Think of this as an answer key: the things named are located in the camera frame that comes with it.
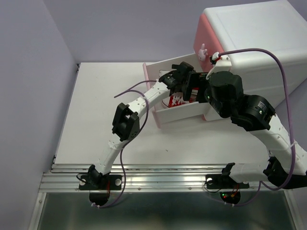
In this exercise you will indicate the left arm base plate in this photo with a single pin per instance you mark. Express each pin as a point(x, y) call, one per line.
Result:
point(100, 190)

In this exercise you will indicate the aluminium mounting rail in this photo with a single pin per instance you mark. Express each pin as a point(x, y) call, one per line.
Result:
point(158, 172)

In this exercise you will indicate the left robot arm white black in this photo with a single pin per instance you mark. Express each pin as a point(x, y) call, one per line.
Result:
point(126, 123)

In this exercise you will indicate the red sneaker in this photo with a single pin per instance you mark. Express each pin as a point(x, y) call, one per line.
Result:
point(176, 99)
point(163, 72)

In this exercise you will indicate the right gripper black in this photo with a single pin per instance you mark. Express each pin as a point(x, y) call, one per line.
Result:
point(194, 79)

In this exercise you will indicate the white shoe cabinet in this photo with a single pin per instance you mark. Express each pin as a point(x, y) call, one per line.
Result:
point(267, 45)

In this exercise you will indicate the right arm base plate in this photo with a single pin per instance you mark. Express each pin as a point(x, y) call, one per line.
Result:
point(227, 188)

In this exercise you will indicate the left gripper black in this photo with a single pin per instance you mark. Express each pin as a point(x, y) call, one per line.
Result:
point(174, 67)

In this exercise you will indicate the drawer pink front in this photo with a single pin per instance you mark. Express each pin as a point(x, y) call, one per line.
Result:
point(165, 115)
point(208, 40)

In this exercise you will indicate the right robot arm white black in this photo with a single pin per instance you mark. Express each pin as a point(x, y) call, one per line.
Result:
point(287, 165)

